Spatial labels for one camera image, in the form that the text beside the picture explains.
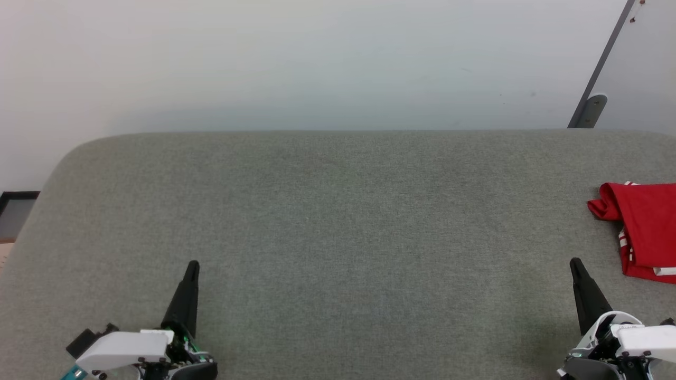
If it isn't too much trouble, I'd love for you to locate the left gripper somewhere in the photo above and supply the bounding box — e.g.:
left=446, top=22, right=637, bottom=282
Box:
left=139, top=260, right=219, bottom=380

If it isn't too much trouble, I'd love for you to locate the dark framed panel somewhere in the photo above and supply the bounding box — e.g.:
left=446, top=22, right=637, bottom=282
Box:
left=0, top=191, right=41, bottom=244

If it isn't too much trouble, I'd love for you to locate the grey metal frame post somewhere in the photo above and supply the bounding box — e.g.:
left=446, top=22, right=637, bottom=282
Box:
left=567, top=0, right=637, bottom=129

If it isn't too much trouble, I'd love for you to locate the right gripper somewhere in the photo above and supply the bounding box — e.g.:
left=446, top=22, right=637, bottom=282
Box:
left=557, top=257, right=651, bottom=380

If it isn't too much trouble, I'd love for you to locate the grey metal hinge bracket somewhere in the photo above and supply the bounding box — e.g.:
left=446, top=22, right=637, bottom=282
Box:
left=575, top=93, right=608, bottom=129

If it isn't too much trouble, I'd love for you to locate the red and white shirt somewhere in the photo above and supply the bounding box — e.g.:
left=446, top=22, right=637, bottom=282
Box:
left=587, top=182, right=676, bottom=285

